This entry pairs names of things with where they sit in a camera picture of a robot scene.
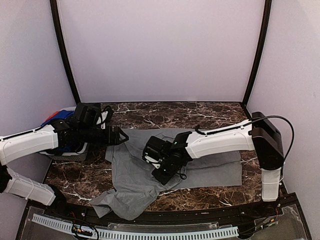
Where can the left black frame post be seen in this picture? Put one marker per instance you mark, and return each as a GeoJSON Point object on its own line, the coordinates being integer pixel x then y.
{"type": "Point", "coordinates": [63, 50]}

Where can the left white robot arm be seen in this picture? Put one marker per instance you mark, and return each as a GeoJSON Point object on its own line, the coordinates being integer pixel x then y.
{"type": "Point", "coordinates": [12, 147]}

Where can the right black frame post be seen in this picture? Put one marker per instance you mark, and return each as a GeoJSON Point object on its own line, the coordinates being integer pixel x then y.
{"type": "Point", "coordinates": [258, 52]}

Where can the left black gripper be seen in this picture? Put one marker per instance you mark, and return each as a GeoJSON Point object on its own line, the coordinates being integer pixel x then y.
{"type": "Point", "coordinates": [113, 140]}

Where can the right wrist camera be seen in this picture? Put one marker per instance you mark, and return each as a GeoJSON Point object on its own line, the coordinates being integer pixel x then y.
{"type": "Point", "coordinates": [153, 162]}

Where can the grey laundry basket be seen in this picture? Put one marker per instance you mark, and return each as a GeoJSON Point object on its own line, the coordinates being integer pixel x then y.
{"type": "Point", "coordinates": [77, 156]}

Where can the black curved front rail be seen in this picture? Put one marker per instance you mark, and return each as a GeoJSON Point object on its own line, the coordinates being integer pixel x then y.
{"type": "Point", "coordinates": [236, 215]}

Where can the black frame post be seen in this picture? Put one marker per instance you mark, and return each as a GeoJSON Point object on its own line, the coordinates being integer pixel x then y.
{"type": "Point", "coordinates": [63, 50]}
{"type": "Point", "coordinates": [258, 52]}

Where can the white slotted cable duct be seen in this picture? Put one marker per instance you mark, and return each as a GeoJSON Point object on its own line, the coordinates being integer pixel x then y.
{"type": "Point", "coordinates": [100, 233]}

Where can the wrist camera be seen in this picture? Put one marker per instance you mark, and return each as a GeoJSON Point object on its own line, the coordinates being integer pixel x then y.
{"type": "Point", "coordinates": [105, 117]}
{"type": "Point", "coordinates": [153, 162]}

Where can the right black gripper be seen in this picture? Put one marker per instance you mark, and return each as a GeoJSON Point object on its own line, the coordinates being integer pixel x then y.
{"type": "Point", "coordinates": [163, 179]}

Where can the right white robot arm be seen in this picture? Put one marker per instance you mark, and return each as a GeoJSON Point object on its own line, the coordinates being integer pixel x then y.
{"type": "Point", "coordinates": [255, 134]}

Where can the grey button shirt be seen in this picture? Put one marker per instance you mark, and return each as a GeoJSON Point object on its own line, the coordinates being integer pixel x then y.
{"type": "Point", "coordinates": [137, 184]}

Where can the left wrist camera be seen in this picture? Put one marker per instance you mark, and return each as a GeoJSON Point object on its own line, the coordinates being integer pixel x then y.
{"type": "Point", "coordinates": [105, 117]}

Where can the blue printed t-shirt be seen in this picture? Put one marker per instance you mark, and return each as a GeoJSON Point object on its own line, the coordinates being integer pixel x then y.
{"type": "Point", "coordinates": [61, 126]}

